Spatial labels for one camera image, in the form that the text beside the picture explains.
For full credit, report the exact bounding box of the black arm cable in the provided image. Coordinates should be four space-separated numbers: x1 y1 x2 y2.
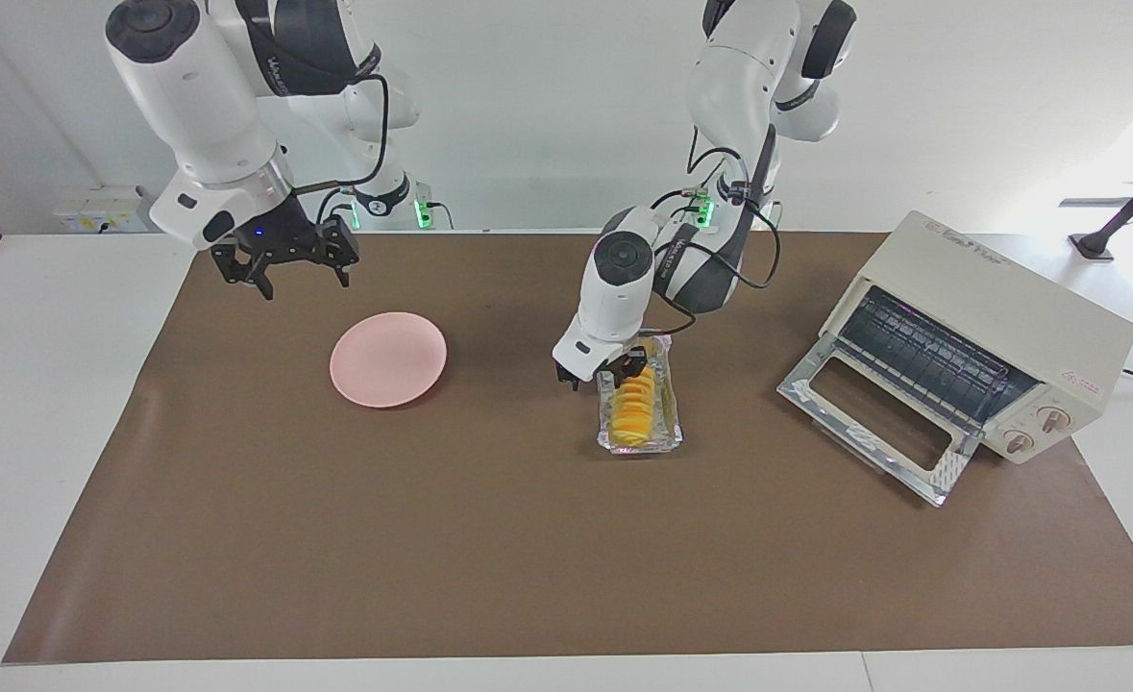
648 144 784 337
292 72 392 198

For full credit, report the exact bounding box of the black left base cable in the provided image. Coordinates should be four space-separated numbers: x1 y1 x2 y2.
651 183 711 214

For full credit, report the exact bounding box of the pink round plate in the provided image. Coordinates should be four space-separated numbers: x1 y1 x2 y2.
329 311 449 409

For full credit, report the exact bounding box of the white wall socket box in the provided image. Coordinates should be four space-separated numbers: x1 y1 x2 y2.
54 187 156 234

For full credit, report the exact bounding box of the black right base cable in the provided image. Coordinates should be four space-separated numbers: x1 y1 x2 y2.
313 186 357 233

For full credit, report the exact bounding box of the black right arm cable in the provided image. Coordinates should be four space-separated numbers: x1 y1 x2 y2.
292 72 392 198

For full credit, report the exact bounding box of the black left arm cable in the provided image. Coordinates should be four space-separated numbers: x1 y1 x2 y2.
648 144 784 337

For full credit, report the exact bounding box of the brown table mat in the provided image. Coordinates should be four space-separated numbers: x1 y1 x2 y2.
2 231 1133 664

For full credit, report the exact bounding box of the black angled stand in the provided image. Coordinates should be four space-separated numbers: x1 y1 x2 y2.
1071 154 1133 262

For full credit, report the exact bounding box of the metal oven rack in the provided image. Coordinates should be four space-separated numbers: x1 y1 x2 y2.
837 286 1038 424

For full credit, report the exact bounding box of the sliced golden bread loaf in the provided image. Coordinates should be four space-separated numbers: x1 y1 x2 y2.
609 360 659 449

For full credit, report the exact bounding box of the cream toaster oven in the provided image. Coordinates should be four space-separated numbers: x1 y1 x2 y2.
819 210 1133 465

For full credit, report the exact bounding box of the glass oven door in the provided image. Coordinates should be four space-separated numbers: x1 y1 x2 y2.
776 336 985 508

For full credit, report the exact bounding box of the aluminium foil tray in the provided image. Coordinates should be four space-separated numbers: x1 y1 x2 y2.
595 334 684 455

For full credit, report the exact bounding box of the black base cable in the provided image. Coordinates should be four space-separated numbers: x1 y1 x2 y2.
313 186 357 233
651 183 711 214

